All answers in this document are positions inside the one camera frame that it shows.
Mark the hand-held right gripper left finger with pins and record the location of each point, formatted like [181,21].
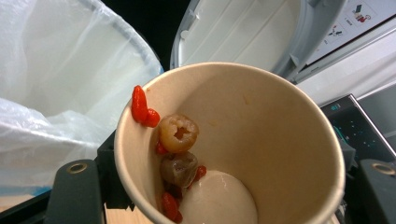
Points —
[74,193]

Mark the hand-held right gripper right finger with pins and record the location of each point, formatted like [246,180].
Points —
[378,193]

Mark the red goji berry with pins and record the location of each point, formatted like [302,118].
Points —
[160,149]
[152,118]
[169,205]
[138,104]
[200,172]

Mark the dark brown dried longan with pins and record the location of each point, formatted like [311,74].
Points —
[177,169]

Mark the light brown dried longan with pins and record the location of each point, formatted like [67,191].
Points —
[174,140]

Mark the white plastic bag bin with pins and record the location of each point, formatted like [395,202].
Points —
[62,81]

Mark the brown paper cup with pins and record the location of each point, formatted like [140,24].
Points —
[267,118]

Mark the black device with teal lights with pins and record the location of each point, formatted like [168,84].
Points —
[358,130]

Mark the white cabinet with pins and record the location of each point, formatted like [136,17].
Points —
[351,71]

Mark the white pictogram sticker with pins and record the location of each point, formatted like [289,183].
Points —
[355,21]

